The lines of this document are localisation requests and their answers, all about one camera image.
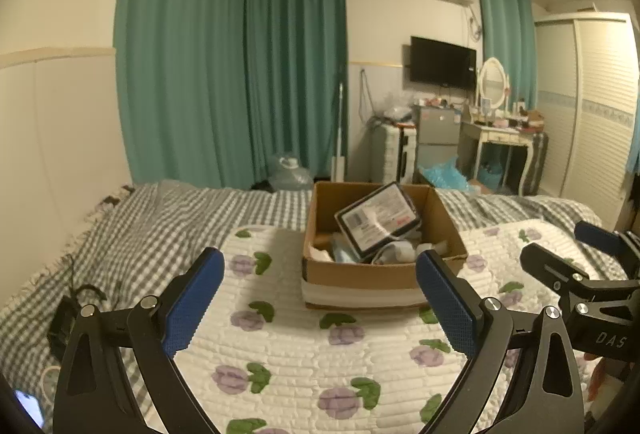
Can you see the smartphone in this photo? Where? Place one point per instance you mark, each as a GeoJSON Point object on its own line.
{"type": "Point", "coordinates": [29, 406]}

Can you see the grey checked chair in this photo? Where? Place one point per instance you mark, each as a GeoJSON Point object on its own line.
{"type": "Point", "coordinates": [537, 158]}

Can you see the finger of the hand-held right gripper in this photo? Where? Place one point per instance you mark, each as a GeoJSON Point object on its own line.
{"type": "Point", "coordinates": [545, 264]}
{"type": "Point", "coordinates": [597, 236]}

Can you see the cream cloth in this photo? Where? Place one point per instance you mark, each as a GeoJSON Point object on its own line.
{"type": "Point", "coordinates": [320, 255]}

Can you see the white oval mirror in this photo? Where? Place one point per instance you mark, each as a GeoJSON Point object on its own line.
{"type": "Point", "coordinates": [492, 81]}

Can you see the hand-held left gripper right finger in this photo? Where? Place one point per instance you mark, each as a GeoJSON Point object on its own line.
{"type": "Point", "coordinates": [447, 304]}

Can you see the clutter of cosmetics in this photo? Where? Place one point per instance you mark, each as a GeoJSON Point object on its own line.
{"type": "Point", "coordinates": [507, 113]}

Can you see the white dressing table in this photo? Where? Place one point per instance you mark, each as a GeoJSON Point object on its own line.
{"type": "Point", "coordinates": [492, 133]}

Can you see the white suitcase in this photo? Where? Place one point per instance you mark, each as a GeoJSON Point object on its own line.
{"type": "Point", "coordinates": [395, 148]}

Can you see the blue plastic bag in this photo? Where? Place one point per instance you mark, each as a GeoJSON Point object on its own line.
{"type": "Point", "coordinates": [442, 174]}

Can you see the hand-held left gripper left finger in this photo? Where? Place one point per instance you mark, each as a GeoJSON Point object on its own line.
{"type": "Point", "coordinates": [192, 304]}

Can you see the floral white quilt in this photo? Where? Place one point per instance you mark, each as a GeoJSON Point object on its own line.
{"type": "Point", "coordinates": [300, 364]}

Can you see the black packet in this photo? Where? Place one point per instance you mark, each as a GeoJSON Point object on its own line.
{"type": "Point", "coordinates": [377, 219]}

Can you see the blue basket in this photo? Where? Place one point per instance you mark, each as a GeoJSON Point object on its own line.
{"type": "Point", "coordinates": [491, 174]}

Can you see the grey checked bedsheet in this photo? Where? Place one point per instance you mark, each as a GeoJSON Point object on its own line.
{"type": "Point", "coordinates": [160, 234]}

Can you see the clear water jug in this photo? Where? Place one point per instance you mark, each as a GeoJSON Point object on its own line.
{"type": "Point", "coordinates": [292, 174]}

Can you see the brown cardboard box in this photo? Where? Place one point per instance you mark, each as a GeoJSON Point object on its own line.
{"type": "Point", "coordinates": [375, 281]}

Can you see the clear plastic bag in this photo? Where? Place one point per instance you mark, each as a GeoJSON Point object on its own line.
{"type": "Point", "coordinates": [395, 108]}

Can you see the orange cloth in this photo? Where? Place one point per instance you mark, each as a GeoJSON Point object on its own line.
{"type": "Point", "coordinates": [602, 379]}

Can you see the grey mini fridge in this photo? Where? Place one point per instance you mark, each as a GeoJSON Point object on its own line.
{"type": "Point", "coordinates": [437, 133]}

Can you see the teal curtain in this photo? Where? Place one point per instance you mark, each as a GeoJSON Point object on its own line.
{"type": "Point", "coordinates": [505, 33]}
{"type": "Point", "coordinates": [295, 63]}
{"type": "Point", "coordinates": [180, 53]}

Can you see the white wardrobe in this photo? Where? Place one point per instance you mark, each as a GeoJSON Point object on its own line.
{"type": "Point", "coordinates": [595, 113]}

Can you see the black wall television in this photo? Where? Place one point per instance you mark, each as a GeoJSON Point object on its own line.
{"type": "Point", "coordinates": [442, 62]}

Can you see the light blue cloth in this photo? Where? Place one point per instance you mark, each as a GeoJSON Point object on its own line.
{"type": "Point", "coordinates": [395, 254]}

